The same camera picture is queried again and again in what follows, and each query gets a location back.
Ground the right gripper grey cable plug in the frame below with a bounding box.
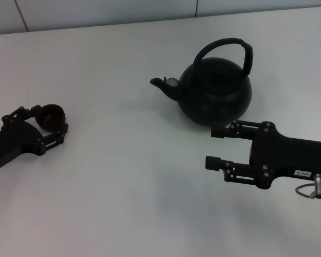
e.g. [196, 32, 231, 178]
[295, 173, 321, 199]

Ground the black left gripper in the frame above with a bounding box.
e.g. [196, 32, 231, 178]
[0, 105, 70, 171]

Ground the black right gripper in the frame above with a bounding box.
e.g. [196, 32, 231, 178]
[204, 119, 321, 191]

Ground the small black teacup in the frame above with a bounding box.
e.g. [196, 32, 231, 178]
[33, 103, 67, 132]

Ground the black round teapot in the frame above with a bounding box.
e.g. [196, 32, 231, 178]
[149, 37, 255, 128]

